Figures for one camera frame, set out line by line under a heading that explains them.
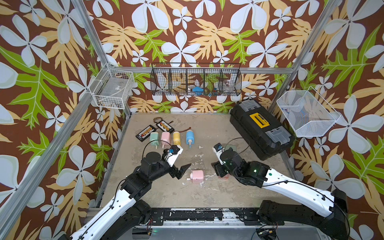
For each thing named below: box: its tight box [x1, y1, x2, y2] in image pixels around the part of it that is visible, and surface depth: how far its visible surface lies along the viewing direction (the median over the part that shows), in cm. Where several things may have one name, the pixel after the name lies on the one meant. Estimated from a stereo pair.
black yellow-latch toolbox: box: [229, 99, 295, 161], surface depth 92 cm
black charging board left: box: [135, 124, 157, 142], surface depth 107 cm
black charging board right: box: [156, 120, 175, 134], surface depth 113 cm
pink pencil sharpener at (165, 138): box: [161, 131, 171, 149], surface depth 100 cm
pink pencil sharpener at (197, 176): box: [190, 170, 204, 183], surface depth 83 cm
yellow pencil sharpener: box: [173, 131, 181, 146], surface depth 100 cm
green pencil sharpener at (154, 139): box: [150, 132, 160, 149], surface depth 100 cm
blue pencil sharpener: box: [186, 130, 195, 148], surface depth 100 cm
